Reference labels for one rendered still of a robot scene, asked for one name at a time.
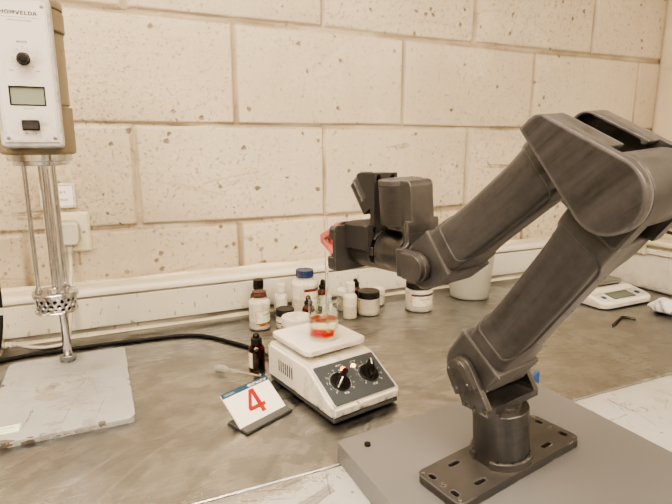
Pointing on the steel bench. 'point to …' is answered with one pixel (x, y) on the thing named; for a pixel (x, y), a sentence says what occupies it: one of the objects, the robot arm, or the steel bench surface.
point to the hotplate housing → (291, 368)
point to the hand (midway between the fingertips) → (326, 238)
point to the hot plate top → (297, 336)
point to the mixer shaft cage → (52, 300)
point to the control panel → (353, 379)
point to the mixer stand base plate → (65, 397)
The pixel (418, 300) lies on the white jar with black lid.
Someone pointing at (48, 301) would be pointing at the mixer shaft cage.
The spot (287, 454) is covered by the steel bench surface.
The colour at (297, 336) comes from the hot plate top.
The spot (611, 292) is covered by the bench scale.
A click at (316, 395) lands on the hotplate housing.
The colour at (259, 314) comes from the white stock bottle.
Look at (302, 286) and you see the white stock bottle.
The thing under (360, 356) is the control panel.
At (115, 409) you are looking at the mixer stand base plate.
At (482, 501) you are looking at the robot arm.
